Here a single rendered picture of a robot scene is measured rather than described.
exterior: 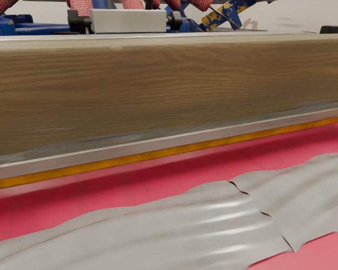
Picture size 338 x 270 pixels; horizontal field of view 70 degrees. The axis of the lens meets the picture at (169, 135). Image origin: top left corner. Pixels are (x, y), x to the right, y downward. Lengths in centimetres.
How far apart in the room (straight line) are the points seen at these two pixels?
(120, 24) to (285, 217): 37
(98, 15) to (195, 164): 30
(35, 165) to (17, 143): 2
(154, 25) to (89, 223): 36
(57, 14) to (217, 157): 414
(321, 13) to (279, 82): 249
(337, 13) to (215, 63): 245
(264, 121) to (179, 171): 9
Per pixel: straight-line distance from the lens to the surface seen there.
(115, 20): 44
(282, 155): 26
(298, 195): 20
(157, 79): 17
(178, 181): 20
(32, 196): 21
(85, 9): 62
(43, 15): 430
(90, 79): 16
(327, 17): 267
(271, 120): 23
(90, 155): 17
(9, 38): 40
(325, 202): 21
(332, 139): 32
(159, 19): 46
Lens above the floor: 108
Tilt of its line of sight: 28 degrees down
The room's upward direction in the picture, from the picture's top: 1 degrees clockwise
